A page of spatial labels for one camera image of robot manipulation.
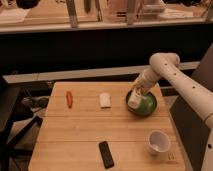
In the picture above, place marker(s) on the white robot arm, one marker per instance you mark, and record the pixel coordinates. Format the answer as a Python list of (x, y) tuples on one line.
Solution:
[(192, 113)]

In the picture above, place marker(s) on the orange carrot toy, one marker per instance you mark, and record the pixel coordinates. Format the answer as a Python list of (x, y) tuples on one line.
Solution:
[(69, 99)]

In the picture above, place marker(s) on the green ceramic bowl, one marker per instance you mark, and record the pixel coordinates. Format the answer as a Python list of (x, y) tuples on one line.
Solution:
[(147, 106)]

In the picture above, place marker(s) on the white sponge block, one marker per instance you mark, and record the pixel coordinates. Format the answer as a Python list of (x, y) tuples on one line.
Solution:
[(105, 100)]

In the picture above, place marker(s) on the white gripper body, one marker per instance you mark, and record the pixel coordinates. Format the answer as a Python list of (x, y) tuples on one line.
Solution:
[(139, 89)]

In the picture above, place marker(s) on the white paper cup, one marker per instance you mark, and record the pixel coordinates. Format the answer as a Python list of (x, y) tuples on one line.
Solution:
[(158, 142)]

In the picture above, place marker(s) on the white bottle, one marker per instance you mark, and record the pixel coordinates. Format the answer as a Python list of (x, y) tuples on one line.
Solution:
[(134, 100)]

